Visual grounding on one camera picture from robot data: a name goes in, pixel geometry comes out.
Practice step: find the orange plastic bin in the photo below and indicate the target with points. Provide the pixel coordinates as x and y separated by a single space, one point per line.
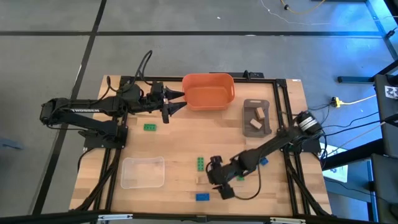
208 96

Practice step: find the wooden arch block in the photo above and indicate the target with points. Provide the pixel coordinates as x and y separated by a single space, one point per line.
197 180

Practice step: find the black floor beam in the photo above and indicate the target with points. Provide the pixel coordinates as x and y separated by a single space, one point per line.
354 79

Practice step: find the black cabinet with marker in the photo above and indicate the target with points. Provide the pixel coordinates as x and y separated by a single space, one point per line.
387 124

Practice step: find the grey-brown plastic tray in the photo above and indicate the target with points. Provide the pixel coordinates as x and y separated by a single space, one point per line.
248 130

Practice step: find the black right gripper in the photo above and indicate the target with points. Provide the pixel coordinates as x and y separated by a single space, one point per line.
220 174

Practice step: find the silver metal bracket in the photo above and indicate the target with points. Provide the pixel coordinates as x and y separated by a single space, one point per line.
115 216
287 220

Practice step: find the blue studded toy brick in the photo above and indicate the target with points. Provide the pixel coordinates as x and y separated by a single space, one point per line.
202 197
265 161

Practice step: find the printed paper sheet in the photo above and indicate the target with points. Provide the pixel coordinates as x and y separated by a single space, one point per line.
337 172

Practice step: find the yellow power plug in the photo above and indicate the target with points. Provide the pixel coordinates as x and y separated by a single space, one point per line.
335 100

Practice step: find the rectangular wooden block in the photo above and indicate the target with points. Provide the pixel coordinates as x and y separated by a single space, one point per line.
260 113
256 124

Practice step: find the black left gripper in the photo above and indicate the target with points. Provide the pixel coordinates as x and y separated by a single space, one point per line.
157 98

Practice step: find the green studded toy brick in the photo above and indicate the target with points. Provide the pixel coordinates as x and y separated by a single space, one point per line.
240 178
150 127
200 164

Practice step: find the black aluminium crossbar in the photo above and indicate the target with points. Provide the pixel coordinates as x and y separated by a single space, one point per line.
46 217

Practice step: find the plain black cabinet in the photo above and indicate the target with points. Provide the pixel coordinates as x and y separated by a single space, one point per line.
385 186

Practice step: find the clear plastic bin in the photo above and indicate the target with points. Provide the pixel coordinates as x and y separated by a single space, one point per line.
143 174

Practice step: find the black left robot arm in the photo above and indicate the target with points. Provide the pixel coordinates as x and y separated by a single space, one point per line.
81 109

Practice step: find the black aluminium table frame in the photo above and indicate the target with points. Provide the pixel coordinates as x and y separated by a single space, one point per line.
217 80

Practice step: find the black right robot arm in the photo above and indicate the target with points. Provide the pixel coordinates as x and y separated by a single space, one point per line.
267 146

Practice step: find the black-and-white marker tag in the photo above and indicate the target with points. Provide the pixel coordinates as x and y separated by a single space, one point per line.
391 92

